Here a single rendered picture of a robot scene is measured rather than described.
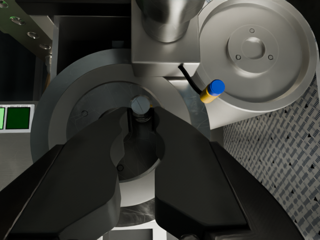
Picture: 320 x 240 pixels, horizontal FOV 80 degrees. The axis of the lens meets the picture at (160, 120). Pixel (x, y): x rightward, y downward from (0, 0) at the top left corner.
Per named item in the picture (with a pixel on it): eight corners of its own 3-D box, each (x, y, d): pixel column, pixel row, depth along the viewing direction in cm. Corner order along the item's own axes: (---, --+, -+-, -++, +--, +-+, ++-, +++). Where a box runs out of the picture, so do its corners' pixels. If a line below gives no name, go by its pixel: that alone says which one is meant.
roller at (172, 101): (189, 63, 16) (195, 204, 15) (165, 114, 42) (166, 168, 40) (51, 63, 16) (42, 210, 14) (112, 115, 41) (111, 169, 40)
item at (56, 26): (65, -96, 19) (55, 81, 17) (112, 37, 43) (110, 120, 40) (61, -96, 19) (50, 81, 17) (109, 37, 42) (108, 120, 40)
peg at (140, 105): (124, 102, 11) (144, 89, 11) (129, 111, 14) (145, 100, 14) (137, 121, 11) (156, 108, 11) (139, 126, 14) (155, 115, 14)
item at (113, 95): (45, 115, 14) (133, 61, 15) (58, 120, 16) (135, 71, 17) (101, 205, 13) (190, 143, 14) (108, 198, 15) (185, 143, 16)
